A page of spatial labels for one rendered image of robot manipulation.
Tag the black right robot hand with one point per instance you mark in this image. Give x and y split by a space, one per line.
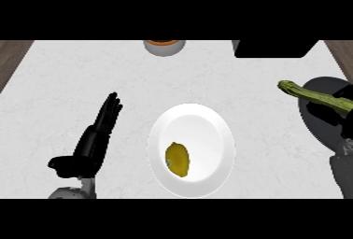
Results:
327 115

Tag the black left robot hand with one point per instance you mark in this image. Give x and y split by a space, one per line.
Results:
94 140

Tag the green squash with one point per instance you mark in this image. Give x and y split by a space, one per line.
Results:
317 95

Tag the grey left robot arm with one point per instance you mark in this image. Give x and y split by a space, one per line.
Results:
76 191

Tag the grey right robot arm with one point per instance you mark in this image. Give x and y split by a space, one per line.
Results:
343 174

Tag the white plate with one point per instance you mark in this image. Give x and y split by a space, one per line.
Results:
197 130

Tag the yellow lemon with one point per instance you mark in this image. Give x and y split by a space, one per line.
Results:
178 159

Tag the black appliance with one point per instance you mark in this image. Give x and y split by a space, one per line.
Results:
271 48

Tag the grey cup with orange rim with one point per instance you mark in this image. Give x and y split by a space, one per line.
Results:
165 49

